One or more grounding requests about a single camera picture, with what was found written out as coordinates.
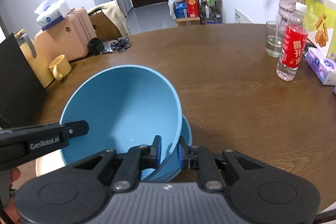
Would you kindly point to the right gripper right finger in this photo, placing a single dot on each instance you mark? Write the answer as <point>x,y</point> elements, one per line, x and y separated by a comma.
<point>206,164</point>

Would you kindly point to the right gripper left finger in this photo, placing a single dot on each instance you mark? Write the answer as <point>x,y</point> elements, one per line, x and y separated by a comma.
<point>131,164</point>

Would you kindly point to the large cream plate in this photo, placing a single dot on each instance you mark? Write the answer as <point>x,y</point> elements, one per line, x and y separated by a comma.
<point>49,163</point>

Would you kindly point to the black paper bag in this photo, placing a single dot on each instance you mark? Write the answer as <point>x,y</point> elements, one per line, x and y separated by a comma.
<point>21,93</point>

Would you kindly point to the yellow mug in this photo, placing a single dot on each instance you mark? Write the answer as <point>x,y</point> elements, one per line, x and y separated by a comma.
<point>60,67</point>

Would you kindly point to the yellow kettle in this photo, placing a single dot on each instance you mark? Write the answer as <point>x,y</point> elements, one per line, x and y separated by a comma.
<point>35,57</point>

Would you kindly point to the pink suitcase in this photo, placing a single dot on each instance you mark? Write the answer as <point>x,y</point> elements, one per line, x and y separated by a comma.
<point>69,37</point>

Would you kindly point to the black cup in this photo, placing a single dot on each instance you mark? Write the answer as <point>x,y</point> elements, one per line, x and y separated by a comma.
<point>96,46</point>

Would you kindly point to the cardboard box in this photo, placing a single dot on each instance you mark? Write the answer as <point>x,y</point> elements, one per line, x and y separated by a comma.
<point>188,21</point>

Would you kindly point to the wooden chair with beige cloth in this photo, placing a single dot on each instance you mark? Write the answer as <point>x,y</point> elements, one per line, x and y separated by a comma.
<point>108,21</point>

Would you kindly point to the tissue pack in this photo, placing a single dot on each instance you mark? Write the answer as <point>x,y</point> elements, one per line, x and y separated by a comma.
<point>51,12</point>

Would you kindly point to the clear drinking glass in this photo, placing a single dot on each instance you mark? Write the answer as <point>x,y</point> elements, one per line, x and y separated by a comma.
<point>275,32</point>

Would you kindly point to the white board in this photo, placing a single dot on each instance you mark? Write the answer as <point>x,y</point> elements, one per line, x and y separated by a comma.
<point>241,18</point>

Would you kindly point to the red label water bottle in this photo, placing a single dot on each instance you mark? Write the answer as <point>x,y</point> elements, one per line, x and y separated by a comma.
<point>293,45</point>

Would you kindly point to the blue box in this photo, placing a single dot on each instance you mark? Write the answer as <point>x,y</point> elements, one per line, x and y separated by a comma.
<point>181,10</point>

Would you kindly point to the red box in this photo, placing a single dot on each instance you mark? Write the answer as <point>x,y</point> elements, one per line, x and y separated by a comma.
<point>192,8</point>

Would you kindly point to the metal storage rack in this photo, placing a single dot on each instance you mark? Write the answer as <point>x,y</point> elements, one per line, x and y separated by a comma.
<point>210,11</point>

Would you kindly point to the purple tissue box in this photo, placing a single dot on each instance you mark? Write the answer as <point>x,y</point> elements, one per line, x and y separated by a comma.
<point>323,68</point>

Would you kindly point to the white plastic bag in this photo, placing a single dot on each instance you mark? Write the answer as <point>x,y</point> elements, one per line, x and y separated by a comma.
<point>171,5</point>

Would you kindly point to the pink textured vase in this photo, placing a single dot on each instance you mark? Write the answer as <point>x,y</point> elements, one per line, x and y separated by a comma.
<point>285,8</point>

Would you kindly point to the yellow green snack box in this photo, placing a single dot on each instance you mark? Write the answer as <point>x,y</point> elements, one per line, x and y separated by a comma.
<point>320,24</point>

